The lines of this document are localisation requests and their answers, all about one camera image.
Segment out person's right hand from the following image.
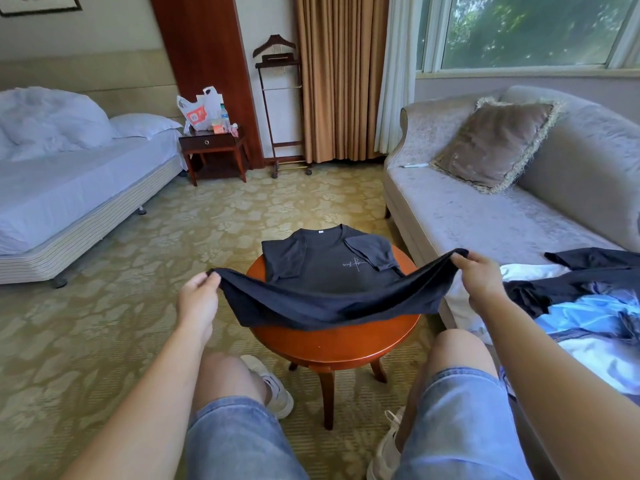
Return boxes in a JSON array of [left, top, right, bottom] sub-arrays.
[[450, 251, 509, 316]]

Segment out person's left hand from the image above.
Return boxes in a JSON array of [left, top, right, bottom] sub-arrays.
[[176, 271, 222, 336]]

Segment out pile of clothes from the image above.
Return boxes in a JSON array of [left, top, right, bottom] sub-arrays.
[[443, 247, 640, 396]]

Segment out light blue gradient splatter T-shirt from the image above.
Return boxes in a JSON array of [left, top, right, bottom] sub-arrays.
[[535, 289, 640, 396]]

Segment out dark navy T-shirt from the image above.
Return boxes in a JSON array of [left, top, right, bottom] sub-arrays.
[[208, 223, 471, 331]]

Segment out person's left forearm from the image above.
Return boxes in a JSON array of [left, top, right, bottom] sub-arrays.
[[60, 319, 216, 480]]

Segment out person's right forearm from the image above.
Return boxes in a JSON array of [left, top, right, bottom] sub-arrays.
[[485, 295, 640, 480]]

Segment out person's right leg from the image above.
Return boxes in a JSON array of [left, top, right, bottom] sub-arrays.
[[418, 329, 499, 411]]

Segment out grey velvet chaise sofa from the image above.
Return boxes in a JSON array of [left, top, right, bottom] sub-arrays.
[[383, 87, 640, 331]]

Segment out white sneaker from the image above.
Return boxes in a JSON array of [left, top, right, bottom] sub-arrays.
[[240, 355, 295, 420], [366, 407, 406, 480]]

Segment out brown fringed cushion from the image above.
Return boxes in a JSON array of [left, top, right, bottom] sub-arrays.
[[432, 97, 561, 194]]

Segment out round wooden table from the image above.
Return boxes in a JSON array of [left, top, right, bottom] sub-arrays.
[[246, 245, 421, 431]]

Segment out blue denim shorts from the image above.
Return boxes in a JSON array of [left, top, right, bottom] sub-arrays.
[[185, 367, 536, 480]]

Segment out dark wooden nightstand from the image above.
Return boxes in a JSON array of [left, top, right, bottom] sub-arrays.
[[178, 131, 251, 188]]

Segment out white bed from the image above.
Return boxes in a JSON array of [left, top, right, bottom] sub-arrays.
[[0, 87, 186, 288]]

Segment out white pillow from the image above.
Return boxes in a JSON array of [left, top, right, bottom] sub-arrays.
[[110, 113, 184, 141]]

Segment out white plastic bag red print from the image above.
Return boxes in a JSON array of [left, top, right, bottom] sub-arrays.
[[177, 93, 211, 133]]

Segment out plain white plastic bag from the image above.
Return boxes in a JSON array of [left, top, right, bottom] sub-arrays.
[[200, 85, 231, 134]]

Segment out white sheer curtain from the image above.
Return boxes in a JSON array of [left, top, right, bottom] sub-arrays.
[[375, 0, 426, 156]]

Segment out white duvet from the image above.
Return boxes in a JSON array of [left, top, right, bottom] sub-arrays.
[[0, 87, 116, 163]]

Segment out beige curtain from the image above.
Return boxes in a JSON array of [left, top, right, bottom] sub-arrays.
[[295, 0, 391, 164]]

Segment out beige padded headboard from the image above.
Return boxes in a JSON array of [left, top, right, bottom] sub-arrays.
[[0, 49, 181, 121]]

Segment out black valet stand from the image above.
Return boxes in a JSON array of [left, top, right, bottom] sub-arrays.
[[252, 35, 313, 179]]

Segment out white framed window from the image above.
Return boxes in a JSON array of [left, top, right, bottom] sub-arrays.
[[415, 0, 640, 78]]

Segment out black framed picture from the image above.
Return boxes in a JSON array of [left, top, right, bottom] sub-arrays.
[[0, 0, 83, 18]]

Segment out dark wooden wall panel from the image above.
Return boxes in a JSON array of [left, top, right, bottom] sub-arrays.
[[150, 0, 264, 171]]

